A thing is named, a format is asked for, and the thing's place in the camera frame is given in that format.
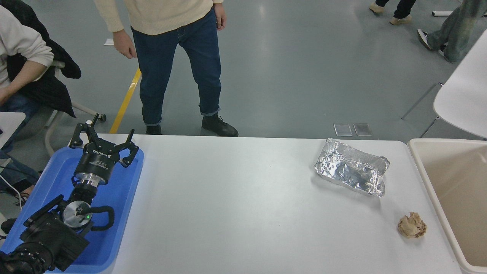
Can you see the distant person in beige shoes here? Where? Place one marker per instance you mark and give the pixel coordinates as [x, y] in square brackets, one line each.
[401, 11]

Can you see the standing person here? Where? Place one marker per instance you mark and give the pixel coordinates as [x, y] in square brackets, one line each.
[175, 57]

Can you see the seated person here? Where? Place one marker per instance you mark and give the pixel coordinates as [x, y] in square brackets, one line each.
[19, 45]

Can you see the white flat floor strip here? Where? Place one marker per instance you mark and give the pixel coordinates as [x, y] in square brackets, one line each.
[441, 13]

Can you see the white-framed wheeled chair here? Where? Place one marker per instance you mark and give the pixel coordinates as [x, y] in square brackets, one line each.
[51, 125]

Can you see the clear floor plate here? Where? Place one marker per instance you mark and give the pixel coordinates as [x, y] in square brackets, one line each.
[343, 130]
[363, 129]

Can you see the crumpled foil tray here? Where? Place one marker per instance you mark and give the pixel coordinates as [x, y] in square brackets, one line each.
[350, 167]

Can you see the white paper slip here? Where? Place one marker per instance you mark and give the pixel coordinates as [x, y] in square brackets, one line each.
[108, 42]

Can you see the crumpled tan paper ball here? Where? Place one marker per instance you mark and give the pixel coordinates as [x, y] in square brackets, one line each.
[412, 225]

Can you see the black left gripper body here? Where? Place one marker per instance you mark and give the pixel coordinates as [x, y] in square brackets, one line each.
[97, 161]

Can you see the black jacket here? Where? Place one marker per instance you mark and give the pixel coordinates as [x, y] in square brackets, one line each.
[49, 87]

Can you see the white chair with metal legs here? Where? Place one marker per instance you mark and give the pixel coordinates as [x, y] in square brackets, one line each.
[466, 99]

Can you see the small white side table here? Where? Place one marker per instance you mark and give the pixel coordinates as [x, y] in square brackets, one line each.
[9, 125]

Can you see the large pale bin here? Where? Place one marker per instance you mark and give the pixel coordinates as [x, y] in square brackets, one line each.
[460, 190]

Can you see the blue plastic tray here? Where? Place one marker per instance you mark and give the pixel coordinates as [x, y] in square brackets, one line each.
[118, 198]

